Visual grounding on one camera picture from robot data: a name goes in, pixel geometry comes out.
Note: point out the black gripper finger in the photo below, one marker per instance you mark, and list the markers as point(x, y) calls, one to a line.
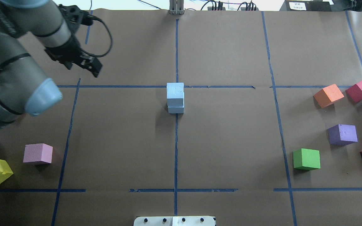
point(92, 64)

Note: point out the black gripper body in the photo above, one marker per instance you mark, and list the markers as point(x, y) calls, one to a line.
point(64, 50)

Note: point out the light blue block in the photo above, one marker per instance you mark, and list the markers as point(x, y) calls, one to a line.
point(175, 95)
point(176, 109)

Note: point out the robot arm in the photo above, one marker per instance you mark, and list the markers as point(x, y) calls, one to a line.
point(24, 86)

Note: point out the pink foam block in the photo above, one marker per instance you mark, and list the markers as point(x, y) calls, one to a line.
point(38, 153)

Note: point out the power strip left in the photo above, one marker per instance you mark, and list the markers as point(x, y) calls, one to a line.
point(216, 6)

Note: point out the power strip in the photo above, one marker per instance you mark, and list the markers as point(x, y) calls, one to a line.
point(216, 6)
point(245, 6)

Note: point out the power strip right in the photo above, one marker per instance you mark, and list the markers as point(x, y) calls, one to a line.
point(245, 6)

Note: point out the black box with label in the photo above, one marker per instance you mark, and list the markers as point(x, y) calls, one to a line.
point(306, 5)

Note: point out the green foam block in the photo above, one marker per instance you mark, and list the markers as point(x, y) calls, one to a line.
point(306, 159)

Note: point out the orange foam block right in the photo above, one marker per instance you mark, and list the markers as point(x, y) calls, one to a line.
point(328, 95)

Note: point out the purple foam block right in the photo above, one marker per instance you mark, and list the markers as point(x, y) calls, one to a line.
point(342, 134)

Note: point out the red foam block far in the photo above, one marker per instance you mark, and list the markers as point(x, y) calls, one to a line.
point(355, 92)

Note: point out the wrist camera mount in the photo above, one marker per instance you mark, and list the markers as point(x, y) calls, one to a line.
point(75, 17)

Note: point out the aluminium frame post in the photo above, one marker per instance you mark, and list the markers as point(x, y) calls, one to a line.
point(176, 7)

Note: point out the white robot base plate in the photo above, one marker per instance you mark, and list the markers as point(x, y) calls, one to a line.
point(175, 221)

